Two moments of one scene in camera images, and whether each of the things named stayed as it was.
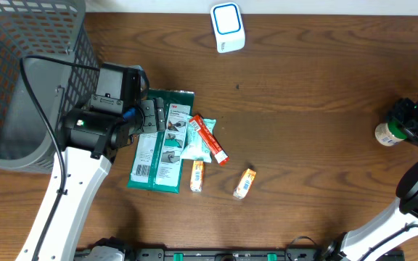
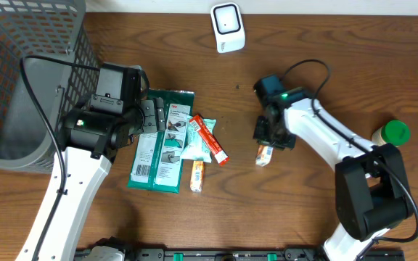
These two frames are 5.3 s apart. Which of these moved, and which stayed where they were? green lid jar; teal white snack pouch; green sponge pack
Moved: green lid jar
Stayed: teal white snack pouch; green sponge pack
